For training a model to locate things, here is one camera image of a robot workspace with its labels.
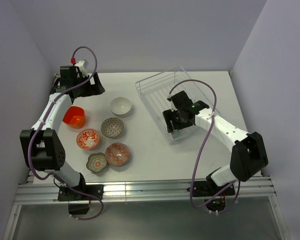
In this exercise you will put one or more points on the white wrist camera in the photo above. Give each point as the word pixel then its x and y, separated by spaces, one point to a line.
pixel 81 65
pixel 172 106

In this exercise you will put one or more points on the white ceramic bowl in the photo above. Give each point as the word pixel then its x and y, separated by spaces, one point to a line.
pixel 120 106

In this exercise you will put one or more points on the brown patterned ceramic bowl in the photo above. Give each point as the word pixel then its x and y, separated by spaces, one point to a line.
pixel 112 127

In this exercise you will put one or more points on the green flower-shaped bowl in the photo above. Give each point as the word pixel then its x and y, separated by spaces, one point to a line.
pixel 96 162

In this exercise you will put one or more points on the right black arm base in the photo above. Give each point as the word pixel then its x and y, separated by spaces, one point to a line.
pixel 206 188

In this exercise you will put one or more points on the aluminium frame rail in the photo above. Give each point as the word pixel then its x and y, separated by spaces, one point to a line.
pixel 147 199

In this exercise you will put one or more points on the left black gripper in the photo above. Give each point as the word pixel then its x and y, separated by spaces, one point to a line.
pixel 91 90

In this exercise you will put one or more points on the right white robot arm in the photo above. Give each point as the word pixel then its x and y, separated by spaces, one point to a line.
pixel 248 152

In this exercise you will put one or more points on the orange plastic cup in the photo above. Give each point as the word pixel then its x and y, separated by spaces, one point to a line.
pixel 75 117

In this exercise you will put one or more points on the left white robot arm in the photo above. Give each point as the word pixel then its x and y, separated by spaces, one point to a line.
pixel 42 149

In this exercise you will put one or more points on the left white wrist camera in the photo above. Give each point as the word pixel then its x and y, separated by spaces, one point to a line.
pixel 81 65

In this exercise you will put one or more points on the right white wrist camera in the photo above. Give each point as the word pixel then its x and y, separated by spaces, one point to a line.
pixel 172 106

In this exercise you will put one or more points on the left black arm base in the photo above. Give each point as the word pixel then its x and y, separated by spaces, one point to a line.
pixel 79 200

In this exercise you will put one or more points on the orange geometric blue bowl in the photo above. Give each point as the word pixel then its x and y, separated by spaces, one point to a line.
pixel 117 154

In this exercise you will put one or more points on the orange floral ceramic bowl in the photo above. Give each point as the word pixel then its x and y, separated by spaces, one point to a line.
pixel 87 139

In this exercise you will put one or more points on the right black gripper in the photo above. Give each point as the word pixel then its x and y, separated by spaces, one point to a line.
pixel 168 116

